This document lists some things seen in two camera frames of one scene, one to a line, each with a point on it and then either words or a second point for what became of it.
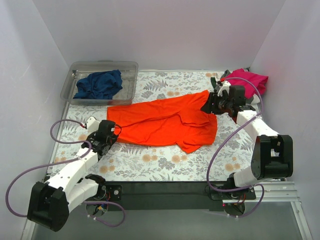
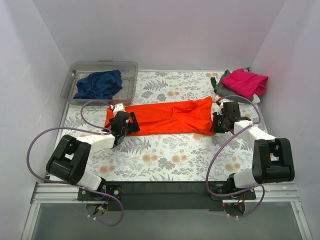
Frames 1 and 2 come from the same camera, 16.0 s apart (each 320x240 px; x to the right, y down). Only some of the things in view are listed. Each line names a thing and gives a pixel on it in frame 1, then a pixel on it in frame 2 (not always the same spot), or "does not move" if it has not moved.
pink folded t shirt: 258,81 does not move
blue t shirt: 101,85 does not move
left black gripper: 110,139 → 130,122
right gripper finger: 211,105 → 216,127
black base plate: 156,195 does not move
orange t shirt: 180,123 does not move
